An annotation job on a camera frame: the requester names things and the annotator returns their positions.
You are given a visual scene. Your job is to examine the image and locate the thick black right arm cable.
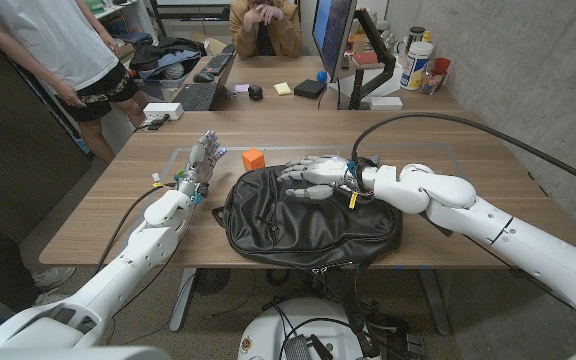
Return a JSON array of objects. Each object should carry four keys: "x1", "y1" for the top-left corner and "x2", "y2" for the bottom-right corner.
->
[{"x1": 350, "y1": 111, "x2": 576, "y2": 194}]

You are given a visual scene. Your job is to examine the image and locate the standing person in white t-shirt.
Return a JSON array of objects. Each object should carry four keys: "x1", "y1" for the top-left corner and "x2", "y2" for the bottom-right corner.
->
[{"x1": 0, "y1": 0, "x2": 152, "y2": 164}]

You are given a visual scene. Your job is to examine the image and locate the orange block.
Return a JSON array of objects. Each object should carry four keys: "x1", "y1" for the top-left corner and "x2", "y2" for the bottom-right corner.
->
[{"x1": 241, "y1": 147, "x2": 266, "y2": 172}]

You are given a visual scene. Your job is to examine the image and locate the black bag with clothes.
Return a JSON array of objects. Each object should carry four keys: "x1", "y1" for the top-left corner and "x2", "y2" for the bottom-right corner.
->
[{"x1": 128, "y1": 36, "x2": 208, "y2": 84}]

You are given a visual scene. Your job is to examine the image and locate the white power strip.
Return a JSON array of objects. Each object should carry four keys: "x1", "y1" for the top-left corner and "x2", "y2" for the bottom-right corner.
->
[{"x1": 142, "y1": 102, "x2": 185, "y2": 122}]

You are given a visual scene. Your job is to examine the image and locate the black plug adapter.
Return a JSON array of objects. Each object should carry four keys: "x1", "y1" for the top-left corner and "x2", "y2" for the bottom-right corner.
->
[{"x1": 145, "y1": 113, "x2": 172, "y2": 132}]

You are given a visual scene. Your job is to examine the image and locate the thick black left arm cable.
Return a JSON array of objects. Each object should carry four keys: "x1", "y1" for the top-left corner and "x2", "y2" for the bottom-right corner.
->
[{"x1": 92, "y1": 183, "x2": 174, "y2": 276}]

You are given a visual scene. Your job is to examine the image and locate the white wipes canister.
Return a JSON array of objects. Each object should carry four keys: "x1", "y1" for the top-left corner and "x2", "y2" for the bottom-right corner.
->
[{"x1": 399, "y1": 41, "x2": 435, "y2": 92}]

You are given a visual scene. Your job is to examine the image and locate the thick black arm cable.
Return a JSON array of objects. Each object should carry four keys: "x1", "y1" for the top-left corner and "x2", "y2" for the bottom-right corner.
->
[
  {"x1": 92, "y1": 183, "x2": 174, "y2": 276},
  {"x1": 350, "y1": 111, "x2": 576, "y2": 194}
]

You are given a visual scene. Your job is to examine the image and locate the black round fan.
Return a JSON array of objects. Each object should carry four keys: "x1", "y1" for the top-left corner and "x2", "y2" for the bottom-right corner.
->
[{"x1": 193, "y1": 268, "x2": 232, "y2": 296}]

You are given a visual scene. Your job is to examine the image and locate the flat white box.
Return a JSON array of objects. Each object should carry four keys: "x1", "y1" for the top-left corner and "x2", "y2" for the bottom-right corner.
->
[{"x1": 368, "y1": 95, "x2": 404, "y2": 111}]

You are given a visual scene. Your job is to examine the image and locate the white shelf unit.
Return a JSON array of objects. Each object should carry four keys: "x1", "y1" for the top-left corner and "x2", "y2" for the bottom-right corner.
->
[{"x1": 80, "y1": 0, "x2": 160, "y2": 49}]

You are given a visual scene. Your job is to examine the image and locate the dark brown panel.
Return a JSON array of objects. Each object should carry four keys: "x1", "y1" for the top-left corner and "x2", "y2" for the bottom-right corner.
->
[{"x1": 0, "y1": 29, "x2": 94, "y2": 251}]

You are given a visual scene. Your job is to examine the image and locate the small black box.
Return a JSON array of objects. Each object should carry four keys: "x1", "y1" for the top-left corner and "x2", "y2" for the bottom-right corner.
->
[{"x1": 293, "y1": 78, "x2": 328, "y2": 100}]

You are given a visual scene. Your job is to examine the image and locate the person in dark trousers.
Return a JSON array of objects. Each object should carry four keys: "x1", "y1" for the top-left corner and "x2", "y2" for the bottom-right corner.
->
[{"x1": 0, "y1": 199, "x2": 77, "y2": 314}]

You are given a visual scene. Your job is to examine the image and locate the clear glass cup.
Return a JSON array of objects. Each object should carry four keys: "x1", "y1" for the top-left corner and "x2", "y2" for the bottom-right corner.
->
[{"x1": 420, "y1": 68, "x2": 444, "y2": 96}]

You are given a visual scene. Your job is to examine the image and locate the seated person in brown jacket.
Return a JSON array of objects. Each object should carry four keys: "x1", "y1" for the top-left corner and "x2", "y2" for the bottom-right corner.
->
[{"x1": 228, "y1": 0, "x2": 303, "y2": 60}]

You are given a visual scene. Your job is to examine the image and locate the white desk riser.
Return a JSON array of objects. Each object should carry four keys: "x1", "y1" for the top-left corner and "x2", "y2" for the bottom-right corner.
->
[{"x1": 328, "y1": 67, "x2": 403, "y2": 99}]

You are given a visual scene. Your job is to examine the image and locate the computer monitor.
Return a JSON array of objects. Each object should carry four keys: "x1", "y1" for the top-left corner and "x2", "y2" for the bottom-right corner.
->
[{"x1": 311, "y1": 0, "x2": 358, "y2": 84}]

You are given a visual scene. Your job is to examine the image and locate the black leather backpack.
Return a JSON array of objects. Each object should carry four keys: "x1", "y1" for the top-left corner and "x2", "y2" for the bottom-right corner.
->
[{"x1": 211, "y1": 156, "x2": 454, "y2": 357}]

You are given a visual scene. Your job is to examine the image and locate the grey table leg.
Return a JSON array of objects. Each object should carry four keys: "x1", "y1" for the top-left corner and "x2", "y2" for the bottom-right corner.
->
[
  {"x1": 169, "y1": 268, "x2": 198, "y2": 333},
  {"x1": 417, "y1": 268, "x2": 452, "y2": 336}
]

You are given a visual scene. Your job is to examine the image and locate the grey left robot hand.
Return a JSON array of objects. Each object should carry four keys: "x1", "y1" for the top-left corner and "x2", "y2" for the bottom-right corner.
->
[{"x1": 175, "y1": 130, "x2": 229, "y2": 197}]

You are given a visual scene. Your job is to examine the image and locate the black keyboard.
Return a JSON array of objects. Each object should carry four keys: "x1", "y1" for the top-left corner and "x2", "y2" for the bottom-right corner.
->
[{"x1": 202, "y1": 51, "x2": 233, "y2": 77}]

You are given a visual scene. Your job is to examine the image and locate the black laptop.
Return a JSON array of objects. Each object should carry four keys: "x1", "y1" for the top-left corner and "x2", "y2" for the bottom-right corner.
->
[{"x1": 171, "y1": 44, "x2": 239, "y2": 112}]

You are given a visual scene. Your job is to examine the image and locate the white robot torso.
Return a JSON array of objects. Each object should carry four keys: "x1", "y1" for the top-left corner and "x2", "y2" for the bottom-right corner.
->
[{"x1": 237, "y1": 298, "x2": 383, "y2": 360}]

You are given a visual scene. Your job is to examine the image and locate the red book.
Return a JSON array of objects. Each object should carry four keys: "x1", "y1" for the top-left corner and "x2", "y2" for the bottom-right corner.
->
[{"x1": 351, "y1": 51, "x2": 380, "y2": 66}]

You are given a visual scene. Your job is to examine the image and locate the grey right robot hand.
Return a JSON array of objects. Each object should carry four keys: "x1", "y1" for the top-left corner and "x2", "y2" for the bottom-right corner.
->
[{"x1": 276, "y1": 154, "x2": 369, "y2": 202}]

